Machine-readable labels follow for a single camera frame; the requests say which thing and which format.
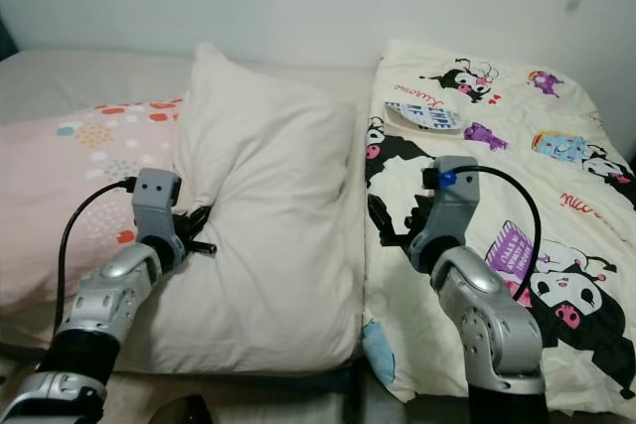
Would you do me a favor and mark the cream white pillow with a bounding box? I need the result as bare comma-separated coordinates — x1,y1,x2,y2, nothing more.
114,43,369,375

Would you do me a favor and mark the pink dotted blanket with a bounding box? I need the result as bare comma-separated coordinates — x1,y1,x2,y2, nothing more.
0,98,186,321

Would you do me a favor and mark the cream cartoon print blanket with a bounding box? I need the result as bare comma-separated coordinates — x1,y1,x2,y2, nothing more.
361,40,636,419

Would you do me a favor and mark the dark robot leg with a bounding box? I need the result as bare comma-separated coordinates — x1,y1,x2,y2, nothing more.
148,394,216,424

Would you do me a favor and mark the grey bed sheet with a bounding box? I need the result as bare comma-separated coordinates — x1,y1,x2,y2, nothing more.
0,47,384,132

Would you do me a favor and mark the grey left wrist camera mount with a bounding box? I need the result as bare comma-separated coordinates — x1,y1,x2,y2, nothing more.
132,168,184,246

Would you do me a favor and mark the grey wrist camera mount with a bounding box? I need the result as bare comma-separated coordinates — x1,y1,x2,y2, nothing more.
132,168,184,246
421,155,481,246

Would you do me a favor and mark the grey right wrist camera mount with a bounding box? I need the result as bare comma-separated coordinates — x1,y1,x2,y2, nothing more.
421,155,481,246

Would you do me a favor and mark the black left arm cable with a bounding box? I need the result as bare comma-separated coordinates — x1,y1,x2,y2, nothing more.
59,177,139,308

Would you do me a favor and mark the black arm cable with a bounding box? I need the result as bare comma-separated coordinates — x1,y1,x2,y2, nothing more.
59,177,139,308
455,163,544,303

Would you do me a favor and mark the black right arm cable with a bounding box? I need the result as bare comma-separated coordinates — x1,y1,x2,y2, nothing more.
455,163,544,303

